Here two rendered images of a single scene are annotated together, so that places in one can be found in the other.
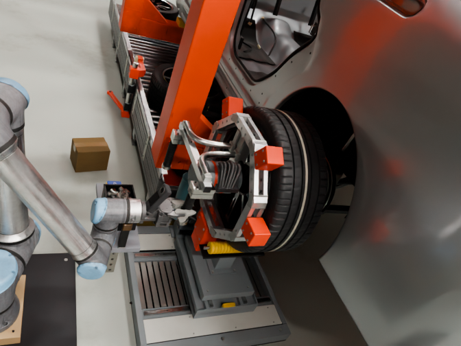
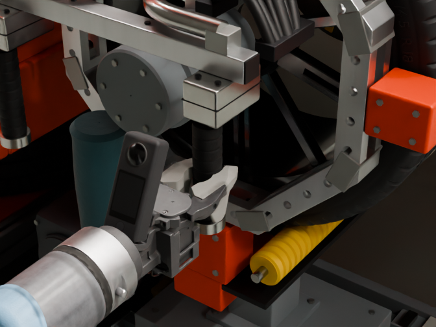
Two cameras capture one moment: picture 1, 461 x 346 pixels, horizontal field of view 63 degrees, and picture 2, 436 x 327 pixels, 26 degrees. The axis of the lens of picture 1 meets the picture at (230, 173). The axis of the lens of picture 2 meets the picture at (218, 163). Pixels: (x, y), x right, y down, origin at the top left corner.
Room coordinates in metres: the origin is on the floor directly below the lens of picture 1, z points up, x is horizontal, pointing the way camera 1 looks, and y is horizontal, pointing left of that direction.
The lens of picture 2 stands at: (0.20, 0.43, 1.45)
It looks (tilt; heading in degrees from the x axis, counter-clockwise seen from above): 33 degrees down; 339
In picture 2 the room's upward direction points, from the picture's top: straight up
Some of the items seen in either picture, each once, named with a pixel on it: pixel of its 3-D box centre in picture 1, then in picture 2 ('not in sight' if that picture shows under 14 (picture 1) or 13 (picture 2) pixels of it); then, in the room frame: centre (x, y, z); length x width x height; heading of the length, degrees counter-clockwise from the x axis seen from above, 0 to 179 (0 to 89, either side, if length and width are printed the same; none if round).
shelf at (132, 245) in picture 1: (116, 215); not in sight; (1.27, 0.42, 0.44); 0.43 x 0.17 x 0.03; 33
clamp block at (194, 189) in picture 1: (201, 189); (222, 89); (1.11, 0.07, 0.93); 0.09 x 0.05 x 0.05; 123
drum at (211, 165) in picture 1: (215, 176); (179, 67); (1.33, 0.06, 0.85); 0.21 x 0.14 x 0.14; 123
